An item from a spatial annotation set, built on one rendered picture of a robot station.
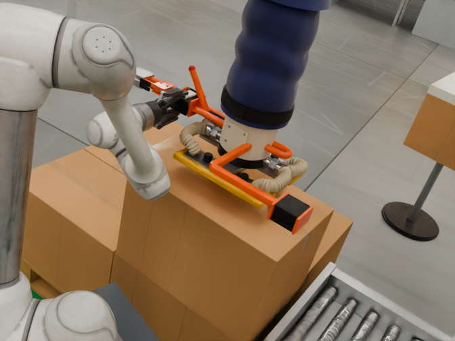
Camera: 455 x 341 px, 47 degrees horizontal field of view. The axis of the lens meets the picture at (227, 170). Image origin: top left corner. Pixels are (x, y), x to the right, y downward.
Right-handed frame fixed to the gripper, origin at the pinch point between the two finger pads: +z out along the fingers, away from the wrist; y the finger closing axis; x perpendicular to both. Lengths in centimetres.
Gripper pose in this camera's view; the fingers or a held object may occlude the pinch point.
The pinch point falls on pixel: (185, 100)
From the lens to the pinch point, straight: 178.2
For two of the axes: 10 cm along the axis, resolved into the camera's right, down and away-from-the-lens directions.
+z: 5.6, -3.3, 7.6
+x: 8.0, 4.6, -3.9
